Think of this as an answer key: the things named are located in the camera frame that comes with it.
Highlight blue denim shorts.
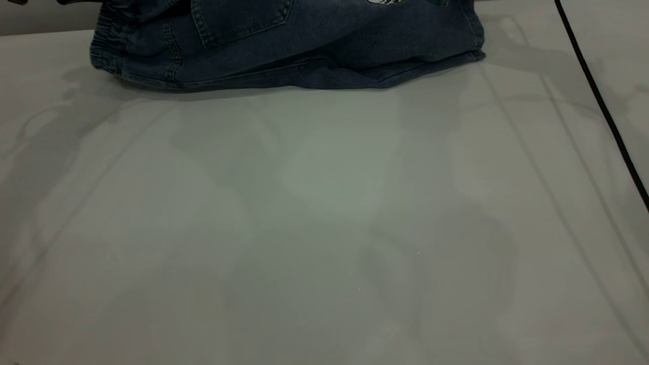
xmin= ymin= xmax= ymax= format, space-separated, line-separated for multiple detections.
xmin=90 ymin=0 xmax=486 ymax=91

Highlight long black cable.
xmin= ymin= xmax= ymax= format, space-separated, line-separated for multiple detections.
xmin=554 ymin=0 xmax=649 ymax=212

